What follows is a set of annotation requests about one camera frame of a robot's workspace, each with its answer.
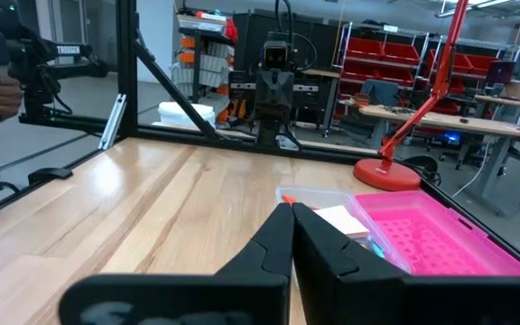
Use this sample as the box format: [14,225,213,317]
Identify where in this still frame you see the teal pen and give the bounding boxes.
[367,238,386,259]

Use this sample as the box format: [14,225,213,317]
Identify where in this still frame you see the silver aluminium bracket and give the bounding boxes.
[98,93,128,151]

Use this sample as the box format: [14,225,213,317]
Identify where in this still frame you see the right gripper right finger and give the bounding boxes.
[292,203,520,325]

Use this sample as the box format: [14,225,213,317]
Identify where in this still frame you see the black table clamp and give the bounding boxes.
[27,166,75,186]

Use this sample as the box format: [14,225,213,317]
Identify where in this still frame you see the black lamp cable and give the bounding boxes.
[403,154,442,187]

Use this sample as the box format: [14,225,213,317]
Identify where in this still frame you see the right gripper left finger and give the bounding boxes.
[59,202,295,325]

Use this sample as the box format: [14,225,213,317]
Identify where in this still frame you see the pale pink sticky notepad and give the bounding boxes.
[313,205,372,240]

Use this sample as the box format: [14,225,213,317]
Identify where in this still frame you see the shelf with orange bins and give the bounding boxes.
[172,11,238,123]

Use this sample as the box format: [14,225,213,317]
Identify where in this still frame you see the black cabinet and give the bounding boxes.
[232,11,347,132]

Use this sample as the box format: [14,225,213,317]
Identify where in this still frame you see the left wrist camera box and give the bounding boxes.
[262,40,291,71]

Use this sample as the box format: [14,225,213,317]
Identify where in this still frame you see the white bucket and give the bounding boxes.
[158,101,216,129]

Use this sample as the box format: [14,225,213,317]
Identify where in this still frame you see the wooden workbench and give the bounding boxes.
[357,92,520,209]

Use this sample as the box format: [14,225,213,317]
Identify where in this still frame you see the clear pencil box pink lid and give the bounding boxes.
[275,185,520,277]

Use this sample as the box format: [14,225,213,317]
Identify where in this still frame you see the metal rack red bins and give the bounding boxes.
[336,22,520,118]

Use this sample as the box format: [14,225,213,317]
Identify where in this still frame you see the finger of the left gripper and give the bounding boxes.
[274,70,293,111]
[255,70,275,111]

